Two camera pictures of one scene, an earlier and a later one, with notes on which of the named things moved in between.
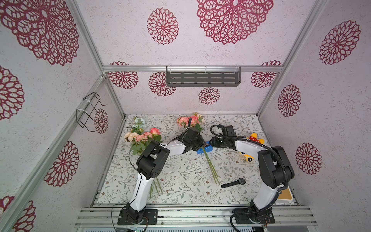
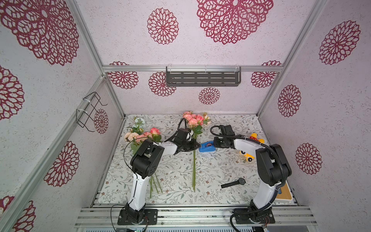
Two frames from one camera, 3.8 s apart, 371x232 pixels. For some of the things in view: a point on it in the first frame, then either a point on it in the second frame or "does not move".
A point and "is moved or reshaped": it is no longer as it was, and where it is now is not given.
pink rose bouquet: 196,120 is moved or reshaped
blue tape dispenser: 207,149 does not move
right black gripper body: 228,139 does not move
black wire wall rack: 85,114 does not move
